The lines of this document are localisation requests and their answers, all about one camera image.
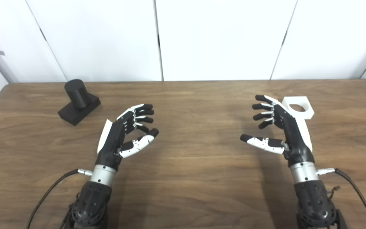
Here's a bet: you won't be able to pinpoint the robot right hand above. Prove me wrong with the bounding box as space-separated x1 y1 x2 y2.
240 94 315 168

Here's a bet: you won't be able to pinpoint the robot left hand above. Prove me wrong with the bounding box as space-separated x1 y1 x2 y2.
96 103 159 172

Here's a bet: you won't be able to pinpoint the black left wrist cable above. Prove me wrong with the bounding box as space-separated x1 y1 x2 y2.
27 169 93 229

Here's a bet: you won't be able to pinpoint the white square piece with hole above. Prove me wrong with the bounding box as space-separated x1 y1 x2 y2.
281 96 315 120

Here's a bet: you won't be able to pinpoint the black cylinder peg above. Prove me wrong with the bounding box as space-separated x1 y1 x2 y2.
58 79 101 126

